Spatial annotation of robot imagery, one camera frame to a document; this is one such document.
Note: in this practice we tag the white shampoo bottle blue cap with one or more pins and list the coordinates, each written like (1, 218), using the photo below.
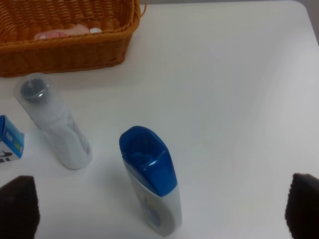
(152, 175)

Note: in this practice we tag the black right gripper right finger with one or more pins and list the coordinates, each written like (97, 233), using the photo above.
(302, 210)

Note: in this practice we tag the orange wicker basket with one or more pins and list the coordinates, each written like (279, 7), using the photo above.
(21, 20)

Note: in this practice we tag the clear wrapped white bottle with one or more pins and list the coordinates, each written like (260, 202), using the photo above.
(43, 103)

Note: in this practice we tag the blue green toothpaste box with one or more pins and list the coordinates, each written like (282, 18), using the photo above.
(11, 141)

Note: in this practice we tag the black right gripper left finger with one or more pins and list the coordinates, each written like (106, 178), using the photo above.
(19, 209)

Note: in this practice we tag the small pink liquid bottle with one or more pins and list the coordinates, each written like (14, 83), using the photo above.
(75, 30)

